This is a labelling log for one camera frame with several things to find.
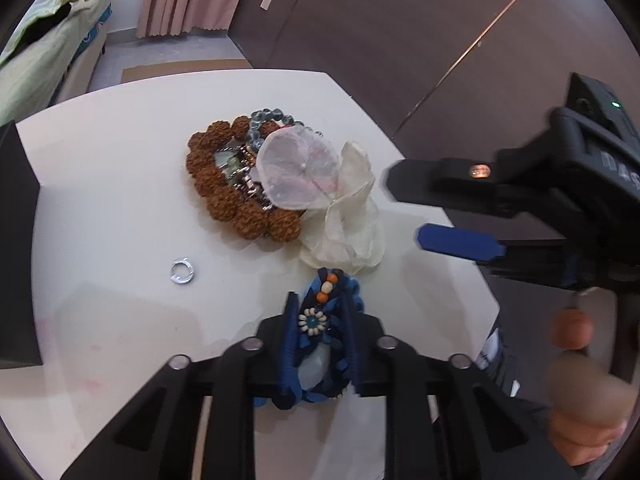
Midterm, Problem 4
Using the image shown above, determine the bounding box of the blue beaded tassel ornament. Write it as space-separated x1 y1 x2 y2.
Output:
252 266 367 410

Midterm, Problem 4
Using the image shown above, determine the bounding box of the white organza pouch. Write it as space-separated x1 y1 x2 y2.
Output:
256 126 386 274

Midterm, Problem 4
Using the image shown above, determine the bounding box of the brown rudraksha bead bracelet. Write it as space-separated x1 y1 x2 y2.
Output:
184 115 305 243

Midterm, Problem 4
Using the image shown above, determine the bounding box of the grey blue bead bracelet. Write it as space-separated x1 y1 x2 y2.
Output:
243 106 306 162

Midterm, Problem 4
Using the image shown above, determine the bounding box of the black jewelry box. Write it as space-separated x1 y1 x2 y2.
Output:
0 122 42 370

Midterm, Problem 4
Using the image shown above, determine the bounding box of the right hand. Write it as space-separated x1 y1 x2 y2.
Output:
547 307 638 466

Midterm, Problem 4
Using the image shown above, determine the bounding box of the brown cardboard sheet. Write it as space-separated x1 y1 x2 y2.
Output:
120 58 253 84

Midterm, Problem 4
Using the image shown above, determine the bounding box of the bed with green sheet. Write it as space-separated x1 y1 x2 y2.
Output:
1 0 112 124

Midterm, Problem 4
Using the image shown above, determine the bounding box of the black garment on bed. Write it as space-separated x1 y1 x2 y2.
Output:
16 2 72 52

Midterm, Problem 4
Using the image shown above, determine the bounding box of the silver ring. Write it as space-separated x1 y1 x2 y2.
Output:
169 257 196 286

